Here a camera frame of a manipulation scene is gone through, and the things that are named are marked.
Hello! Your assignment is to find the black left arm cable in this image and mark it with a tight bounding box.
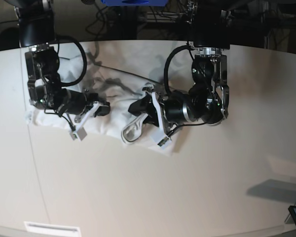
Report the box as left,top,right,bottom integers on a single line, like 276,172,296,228
162,44,197,96

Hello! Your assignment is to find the black power strip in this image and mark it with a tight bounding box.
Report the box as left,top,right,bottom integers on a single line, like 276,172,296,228
146,12,184,23

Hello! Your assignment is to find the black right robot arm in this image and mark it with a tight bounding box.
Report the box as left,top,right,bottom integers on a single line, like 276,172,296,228
8,0,111,117

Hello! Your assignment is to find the white T-shirt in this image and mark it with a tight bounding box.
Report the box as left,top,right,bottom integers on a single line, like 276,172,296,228
25,56,177,156

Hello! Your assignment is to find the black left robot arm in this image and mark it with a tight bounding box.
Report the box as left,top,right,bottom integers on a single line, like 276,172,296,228
121,0,230,147

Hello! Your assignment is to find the white label strip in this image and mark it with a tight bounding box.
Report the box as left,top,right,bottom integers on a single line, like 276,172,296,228
24,221,81,237

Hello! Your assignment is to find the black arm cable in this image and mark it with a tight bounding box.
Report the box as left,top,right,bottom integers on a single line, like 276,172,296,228
43,35,87,131
162,44,197,96

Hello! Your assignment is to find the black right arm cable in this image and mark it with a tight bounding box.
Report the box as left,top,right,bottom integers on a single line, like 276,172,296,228
43,35,87,131

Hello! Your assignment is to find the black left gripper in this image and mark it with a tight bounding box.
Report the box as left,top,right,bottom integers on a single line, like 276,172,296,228
122,90,195,144

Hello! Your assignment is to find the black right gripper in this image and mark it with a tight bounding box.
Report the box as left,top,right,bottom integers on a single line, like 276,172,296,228
56,89,111,117

